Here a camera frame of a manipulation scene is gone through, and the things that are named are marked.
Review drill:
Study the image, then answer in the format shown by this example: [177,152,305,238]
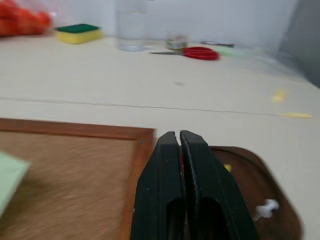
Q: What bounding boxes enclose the white pushpin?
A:
[254,198,280,222]

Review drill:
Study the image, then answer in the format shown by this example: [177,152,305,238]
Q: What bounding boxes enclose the pale green sticky note pad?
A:
[215,47,247,58]

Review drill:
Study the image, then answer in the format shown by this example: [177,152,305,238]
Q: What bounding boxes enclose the dark brown wooden tray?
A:
[209,146,304,240]

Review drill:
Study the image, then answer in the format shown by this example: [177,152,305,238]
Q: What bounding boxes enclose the yellow sponge with green top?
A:
[54,23,104,45]

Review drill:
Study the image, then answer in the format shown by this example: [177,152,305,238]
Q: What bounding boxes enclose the black marker pen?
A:
[200,40,235,49]

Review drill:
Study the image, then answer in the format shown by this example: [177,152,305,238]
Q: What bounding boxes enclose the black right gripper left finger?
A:
[129,130,187,240]

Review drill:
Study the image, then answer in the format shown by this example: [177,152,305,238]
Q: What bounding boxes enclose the bag of red tomatoes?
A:
[0,0,53,38]

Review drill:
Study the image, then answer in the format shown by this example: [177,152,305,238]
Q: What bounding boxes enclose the green sticky note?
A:
[0,150,32,216]

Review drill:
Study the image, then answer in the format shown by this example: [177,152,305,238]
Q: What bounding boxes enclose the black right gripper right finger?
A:
[179,129,259,240]

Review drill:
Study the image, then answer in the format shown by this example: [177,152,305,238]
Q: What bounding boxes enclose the red handled scissors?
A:
[148,46,221,62]

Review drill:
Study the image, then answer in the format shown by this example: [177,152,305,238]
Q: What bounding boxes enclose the wood framed cork board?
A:
[0,117,157,240]

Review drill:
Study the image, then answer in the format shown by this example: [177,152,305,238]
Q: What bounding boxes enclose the clear glass jar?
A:
[115,0,149,52]

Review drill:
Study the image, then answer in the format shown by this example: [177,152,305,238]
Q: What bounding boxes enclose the yellow paper scrap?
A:
[279,112,313,120]
[270,88,287,103]

